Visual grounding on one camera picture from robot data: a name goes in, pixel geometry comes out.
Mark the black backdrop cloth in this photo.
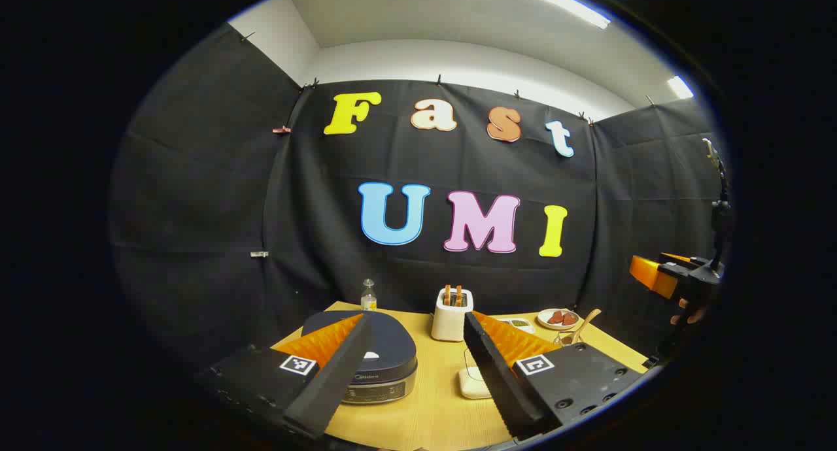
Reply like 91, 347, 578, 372
108, 23, 730, 373

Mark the round white plate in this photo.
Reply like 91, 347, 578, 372
537, 309, 581, 331

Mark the wooden spoon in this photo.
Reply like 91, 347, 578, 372
569, 309, 602, 344

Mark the clear box of rice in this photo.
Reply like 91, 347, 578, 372
458, 348, 492, 400

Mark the white toaster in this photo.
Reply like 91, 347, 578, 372
431, 288, 474, 342

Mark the dark grey rice cooker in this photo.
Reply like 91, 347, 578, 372
301, 310, 419, 405

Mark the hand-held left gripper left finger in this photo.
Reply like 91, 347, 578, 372
195, 312, 373, 440

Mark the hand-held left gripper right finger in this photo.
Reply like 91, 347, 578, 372
463, 310, 648, 441

